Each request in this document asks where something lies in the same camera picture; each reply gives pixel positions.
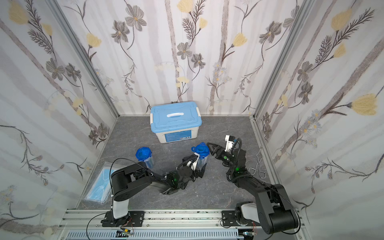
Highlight white slotted cable duct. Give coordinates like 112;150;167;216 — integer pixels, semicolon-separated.
65;229;244;240

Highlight bagged blue face masks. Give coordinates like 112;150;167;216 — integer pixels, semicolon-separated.
84;163;123;204

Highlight blue lidded white storage box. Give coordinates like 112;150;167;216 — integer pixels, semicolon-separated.
150;102;202;144

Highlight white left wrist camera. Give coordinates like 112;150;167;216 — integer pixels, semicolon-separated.
191;153;200;171

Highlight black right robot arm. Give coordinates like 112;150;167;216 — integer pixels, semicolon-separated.
207;143;301;234

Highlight blue lidded clear jar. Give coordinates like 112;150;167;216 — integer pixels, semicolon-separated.
136;147;154;169
191;142;210;170

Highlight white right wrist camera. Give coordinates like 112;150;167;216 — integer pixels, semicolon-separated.
225;135;236;152

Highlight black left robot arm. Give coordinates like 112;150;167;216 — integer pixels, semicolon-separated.
109;154;207;221

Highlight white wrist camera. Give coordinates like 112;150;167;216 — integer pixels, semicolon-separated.
191;153;200;171
225;135;236;152

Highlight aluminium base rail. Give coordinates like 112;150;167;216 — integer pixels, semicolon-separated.
53;209;310;240

